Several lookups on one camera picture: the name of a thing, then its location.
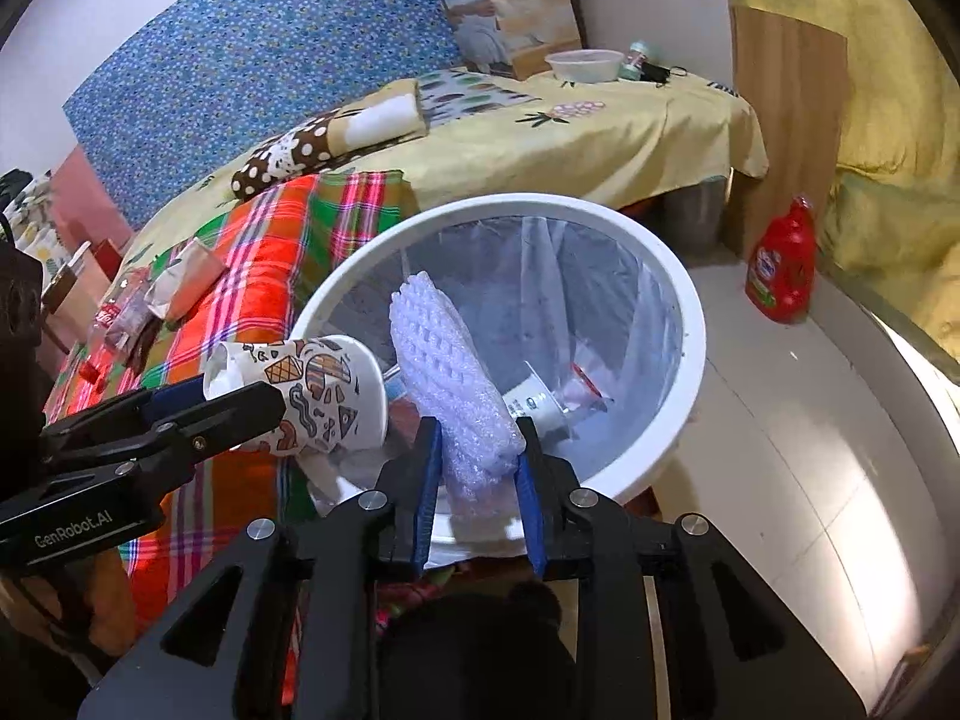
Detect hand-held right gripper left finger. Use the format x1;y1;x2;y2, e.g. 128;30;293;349
79;416;443;720

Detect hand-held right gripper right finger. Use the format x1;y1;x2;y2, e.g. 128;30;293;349
516;416;863;720

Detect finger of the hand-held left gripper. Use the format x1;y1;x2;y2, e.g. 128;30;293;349
41;381;287;482
41;381;207;458

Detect clear bottle with red label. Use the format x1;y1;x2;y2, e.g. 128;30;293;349
79;286;162;385

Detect patterned paper cup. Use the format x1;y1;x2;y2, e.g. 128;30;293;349
202;335;389;460

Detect white foam net sleeve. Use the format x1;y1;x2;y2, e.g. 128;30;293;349
388;274;527;530

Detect brown paper bag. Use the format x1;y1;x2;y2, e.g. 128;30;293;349
145;236;230;325

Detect red white wrapper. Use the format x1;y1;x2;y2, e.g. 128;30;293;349
568;362;614;412

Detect white round trash bin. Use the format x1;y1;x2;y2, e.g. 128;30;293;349
289;193;708;545

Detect clear plastic bin liner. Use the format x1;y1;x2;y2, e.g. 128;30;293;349
330;216;680;541

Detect plaid blanket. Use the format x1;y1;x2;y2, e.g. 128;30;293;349
41;169;421;616

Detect brown polka dot pillow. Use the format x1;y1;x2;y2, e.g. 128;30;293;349
231;109;355;203

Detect blue floral headboard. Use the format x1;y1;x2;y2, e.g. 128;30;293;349
64;0;481;230

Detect white folded towel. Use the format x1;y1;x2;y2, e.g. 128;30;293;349
345;90;428;145

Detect grey metal pot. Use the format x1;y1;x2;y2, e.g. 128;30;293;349
660;174;733;257

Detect red detergent bottle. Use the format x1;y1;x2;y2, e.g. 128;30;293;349
745;197;818;326

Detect yellow printed bed sheet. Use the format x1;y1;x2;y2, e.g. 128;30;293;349
124;67;770;271

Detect white plastic bowl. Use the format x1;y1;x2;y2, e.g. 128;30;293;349
545;49;628;86

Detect wooden board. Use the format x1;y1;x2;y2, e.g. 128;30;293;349
724;4;850;262

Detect small green can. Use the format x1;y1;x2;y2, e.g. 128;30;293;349
619;41;653;82

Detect cardboard bedding box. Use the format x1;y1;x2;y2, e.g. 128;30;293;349
424;0;586;80

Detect white panel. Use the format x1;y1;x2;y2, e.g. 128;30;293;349
566;0;733;88

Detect yellow curtain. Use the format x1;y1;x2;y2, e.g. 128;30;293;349
709;0;960;361

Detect beige mug with brown handle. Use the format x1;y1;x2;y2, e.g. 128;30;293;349
41;240;117;352

